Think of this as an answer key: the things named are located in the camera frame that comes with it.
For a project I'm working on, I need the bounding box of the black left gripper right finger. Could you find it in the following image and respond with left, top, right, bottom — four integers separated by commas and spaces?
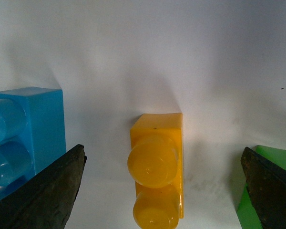
240, 146, 286, 229

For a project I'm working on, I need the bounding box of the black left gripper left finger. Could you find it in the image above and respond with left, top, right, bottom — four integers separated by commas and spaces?
0, 145, 87, 229

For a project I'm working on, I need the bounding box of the yellow two-stud block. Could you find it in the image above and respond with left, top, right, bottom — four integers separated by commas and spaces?
127, 113, 184, 229

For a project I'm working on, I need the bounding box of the green two-stud block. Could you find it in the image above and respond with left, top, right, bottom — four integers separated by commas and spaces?
236, 145, 286, 229

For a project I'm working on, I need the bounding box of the blue three-stud block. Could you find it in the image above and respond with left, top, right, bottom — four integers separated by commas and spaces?
0, 87, 66, 200

